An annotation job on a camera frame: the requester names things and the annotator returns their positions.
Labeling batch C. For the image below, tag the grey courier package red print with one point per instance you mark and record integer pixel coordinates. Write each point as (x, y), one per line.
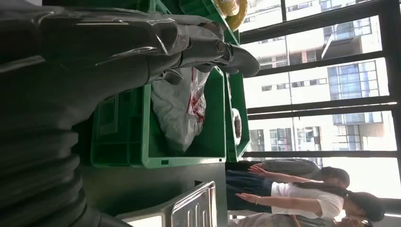
(175, 116)

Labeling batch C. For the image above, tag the green crate holding package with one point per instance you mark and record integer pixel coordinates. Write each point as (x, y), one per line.
(216, 125)

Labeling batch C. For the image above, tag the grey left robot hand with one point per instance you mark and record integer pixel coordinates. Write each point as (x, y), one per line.
(94, 53)

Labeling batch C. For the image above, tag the green crate with black coils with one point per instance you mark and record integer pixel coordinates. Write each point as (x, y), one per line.
(241, 94)

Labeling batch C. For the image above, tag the electronic weighing scale steel tray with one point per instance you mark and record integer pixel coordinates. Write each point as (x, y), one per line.
(194, 206)

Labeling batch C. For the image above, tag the person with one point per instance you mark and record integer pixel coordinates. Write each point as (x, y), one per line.
(300, 200)
(291, 167)

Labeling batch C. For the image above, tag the black window frame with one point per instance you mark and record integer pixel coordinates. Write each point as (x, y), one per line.
(390, 37)

